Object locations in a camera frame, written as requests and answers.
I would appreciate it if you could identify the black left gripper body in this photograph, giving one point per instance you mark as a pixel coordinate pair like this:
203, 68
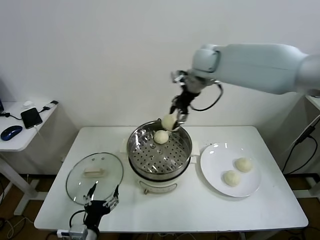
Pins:
96, 212

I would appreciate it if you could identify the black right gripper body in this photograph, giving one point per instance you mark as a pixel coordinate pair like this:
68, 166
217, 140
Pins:
186, 98

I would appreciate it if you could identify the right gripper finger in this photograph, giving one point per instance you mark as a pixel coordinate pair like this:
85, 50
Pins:
172, 107
182, 119

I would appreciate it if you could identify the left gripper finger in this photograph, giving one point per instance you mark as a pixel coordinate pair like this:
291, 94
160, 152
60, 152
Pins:
113, 198
90, 195

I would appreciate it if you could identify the white steamed baozi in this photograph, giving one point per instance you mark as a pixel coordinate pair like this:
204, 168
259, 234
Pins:
231, 178
243, 165
168, 121
160, 137

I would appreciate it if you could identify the round glass pot lid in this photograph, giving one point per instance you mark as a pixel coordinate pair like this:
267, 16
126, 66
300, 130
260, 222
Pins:
100, 160

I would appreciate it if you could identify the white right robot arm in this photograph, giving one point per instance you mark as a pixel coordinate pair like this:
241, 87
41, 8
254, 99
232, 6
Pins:
250, 65

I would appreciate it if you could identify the stainless steel steamer basket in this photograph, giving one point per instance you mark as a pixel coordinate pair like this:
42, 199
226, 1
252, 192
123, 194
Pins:
140, 143

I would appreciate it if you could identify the white electric cooker pot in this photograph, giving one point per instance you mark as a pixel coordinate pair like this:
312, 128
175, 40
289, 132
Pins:
155, 186

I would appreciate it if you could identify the white round plate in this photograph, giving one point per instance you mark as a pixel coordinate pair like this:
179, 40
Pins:
212, 160

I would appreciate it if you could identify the white side desk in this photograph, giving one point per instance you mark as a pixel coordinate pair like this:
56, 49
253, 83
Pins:
313, 101
15, 143

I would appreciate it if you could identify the black smartphone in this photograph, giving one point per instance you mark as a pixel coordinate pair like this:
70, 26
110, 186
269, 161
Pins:
31, 118

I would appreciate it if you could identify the blue computer mouse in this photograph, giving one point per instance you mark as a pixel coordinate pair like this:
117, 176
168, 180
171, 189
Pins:
11, 132

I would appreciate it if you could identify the small white round object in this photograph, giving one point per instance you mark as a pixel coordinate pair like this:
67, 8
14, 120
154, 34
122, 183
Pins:
28, 103

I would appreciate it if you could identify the dark monitor edge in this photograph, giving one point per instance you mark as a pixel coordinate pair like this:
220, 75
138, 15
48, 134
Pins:
1, 97

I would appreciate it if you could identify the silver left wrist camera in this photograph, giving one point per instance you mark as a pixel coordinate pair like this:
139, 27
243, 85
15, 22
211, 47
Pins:
77, 231

